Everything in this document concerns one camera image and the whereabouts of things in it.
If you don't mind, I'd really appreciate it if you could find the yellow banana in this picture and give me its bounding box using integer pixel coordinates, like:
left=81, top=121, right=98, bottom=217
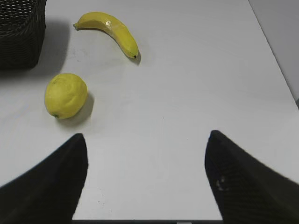
left=73, top=12, right=139, bottom=59

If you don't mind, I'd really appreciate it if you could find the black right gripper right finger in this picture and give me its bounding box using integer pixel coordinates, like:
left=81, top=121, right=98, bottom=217
left=205, top=130, right=299, bottom=224

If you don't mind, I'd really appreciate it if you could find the yellow lemon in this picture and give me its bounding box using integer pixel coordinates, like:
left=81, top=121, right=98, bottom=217
left=44, top=73, right=88, bottom=119

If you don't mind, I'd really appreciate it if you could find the dark brown woven basket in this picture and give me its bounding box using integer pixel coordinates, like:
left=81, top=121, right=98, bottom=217
left=0, top=0, right=46, bottom=70

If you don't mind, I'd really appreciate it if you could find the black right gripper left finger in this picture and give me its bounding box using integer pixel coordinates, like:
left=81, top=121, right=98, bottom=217
left=0, top=133, right=88, bottom=224

